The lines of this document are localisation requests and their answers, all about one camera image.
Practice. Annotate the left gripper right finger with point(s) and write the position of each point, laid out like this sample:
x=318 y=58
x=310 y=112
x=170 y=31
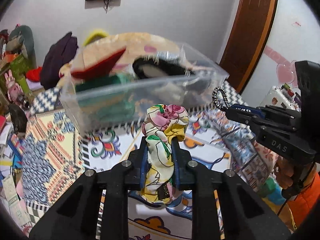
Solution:
x=223 y=201

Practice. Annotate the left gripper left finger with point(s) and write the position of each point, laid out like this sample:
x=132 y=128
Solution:
x=75 y=214

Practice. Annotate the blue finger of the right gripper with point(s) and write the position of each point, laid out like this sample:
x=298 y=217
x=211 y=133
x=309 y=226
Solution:
x=246 y=115

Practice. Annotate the floral fabric scrunchie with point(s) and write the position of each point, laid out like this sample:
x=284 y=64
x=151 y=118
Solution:
x=163 y=123

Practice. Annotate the black chain strap bag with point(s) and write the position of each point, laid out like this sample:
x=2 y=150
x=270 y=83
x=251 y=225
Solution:
x=146 y=67

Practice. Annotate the green knit cloth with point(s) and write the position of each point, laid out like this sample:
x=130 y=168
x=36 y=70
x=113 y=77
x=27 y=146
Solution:
x=106 y=107

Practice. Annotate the red felt cloth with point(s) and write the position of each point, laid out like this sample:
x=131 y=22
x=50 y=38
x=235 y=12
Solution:
x=102 y=68

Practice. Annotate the person's hand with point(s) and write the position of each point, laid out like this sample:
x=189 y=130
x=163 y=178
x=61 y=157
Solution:
x=283 y=171

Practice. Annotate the patterned colourful bedsheet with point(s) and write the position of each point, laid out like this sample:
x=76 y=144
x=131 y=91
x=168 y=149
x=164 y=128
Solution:
x=55 y=155

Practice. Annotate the wooden wardrobe with hearts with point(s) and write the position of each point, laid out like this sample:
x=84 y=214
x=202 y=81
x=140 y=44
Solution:
x=264 y=39

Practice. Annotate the clear plastic storage box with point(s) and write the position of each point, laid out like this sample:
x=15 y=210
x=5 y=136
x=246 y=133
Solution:
x=143 y=94

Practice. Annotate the pink bunny plush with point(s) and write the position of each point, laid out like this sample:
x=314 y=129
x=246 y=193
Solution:
x=14 y=90

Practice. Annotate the red cushion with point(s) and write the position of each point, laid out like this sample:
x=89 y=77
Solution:
x=33 y=75

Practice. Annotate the green shopping bag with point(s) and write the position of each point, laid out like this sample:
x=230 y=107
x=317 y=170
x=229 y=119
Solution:
x=20 y=66

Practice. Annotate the dark purple jacket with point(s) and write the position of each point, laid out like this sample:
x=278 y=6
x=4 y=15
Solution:
x=59 y=54

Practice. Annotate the yellow fleece blanket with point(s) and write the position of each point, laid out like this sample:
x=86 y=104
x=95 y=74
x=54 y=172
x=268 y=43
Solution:
x=137 y=45

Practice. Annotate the yellow neck pillow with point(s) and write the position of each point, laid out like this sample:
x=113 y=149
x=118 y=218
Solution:
x=95 y=35

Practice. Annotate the grey shark plush toy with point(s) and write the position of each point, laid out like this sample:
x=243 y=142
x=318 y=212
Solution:
x=21 y=41

